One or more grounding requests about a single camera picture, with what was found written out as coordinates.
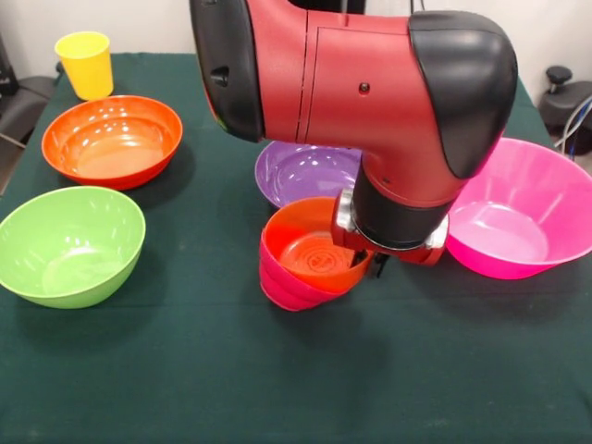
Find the large orange plastic bowl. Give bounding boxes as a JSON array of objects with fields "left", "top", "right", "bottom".
[{"left": 41, "top": 94, "right": 184, "bottom": 191}]

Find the small red plastic bowl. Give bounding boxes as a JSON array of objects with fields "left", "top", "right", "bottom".
[{"left": 257, "top": 239, "right": 347, "bottom": 313}]

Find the small orange plastic bowl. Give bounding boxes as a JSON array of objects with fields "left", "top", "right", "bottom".
[{"left": 261, "top": 196, "right": 375, "bottom": 295}]

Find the yellow plastic cup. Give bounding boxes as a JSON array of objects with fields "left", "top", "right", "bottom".
[{"left": 54, "top": 31, "right": 115, "bottom": 102}]

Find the white and blue cable bundle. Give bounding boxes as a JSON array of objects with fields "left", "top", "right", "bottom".
[{"left": 554, "top": 99, "right": 592, "bottom": 158}]

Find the dark green tablecloth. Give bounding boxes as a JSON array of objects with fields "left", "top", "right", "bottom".
[{"left": 0, "top": 52, "right": 592, "bottom": 444}]

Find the grey office chair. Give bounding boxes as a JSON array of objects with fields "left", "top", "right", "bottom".
[{"left": 0, "top": 31, "right": 70, "bottom": 149}]

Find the large green plastic bowl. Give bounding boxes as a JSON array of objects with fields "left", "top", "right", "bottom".
[{"left": 0, "top": 185, "right": 147, "bottom": 310}]

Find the large pink plastic bowl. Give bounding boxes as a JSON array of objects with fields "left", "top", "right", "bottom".
[{"left": 445, "top": 136, "right": 592, "bottom": 281}]

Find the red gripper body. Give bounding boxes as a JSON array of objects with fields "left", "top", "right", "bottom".
[{"left": 330, "top": 188, "right": 450, "bottom": 268}]

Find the purple plastic bowl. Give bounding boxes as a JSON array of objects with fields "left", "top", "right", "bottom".
[{"left": 254, "top": 140, "right": 364, "bottom": 210}]

